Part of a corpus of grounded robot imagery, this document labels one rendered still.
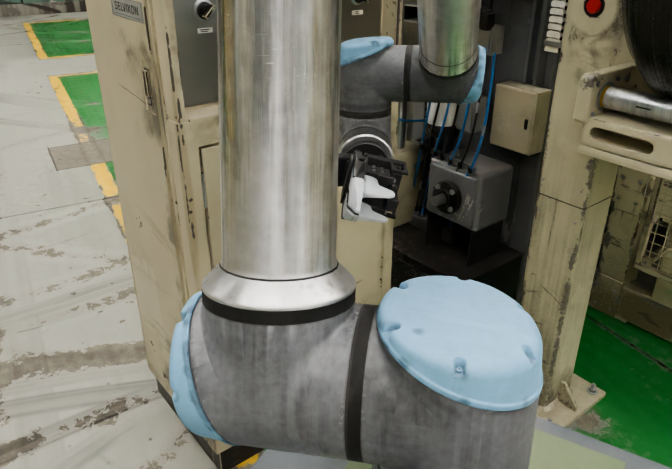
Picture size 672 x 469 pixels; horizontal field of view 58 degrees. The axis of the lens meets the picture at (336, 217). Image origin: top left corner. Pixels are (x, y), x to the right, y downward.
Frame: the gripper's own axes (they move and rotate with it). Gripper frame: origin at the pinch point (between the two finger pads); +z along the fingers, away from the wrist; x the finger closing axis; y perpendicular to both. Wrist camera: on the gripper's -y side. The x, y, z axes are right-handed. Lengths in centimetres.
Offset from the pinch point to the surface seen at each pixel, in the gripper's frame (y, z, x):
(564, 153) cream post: 50, -65, 1
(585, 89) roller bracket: 43, -50, -15
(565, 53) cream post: 43, -67, -20
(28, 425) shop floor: -65, -55, 103
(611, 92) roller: 48, -51, -16
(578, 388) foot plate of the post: 82, -73, 68
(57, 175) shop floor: -135, -228, 108
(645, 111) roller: 53, -45, -15
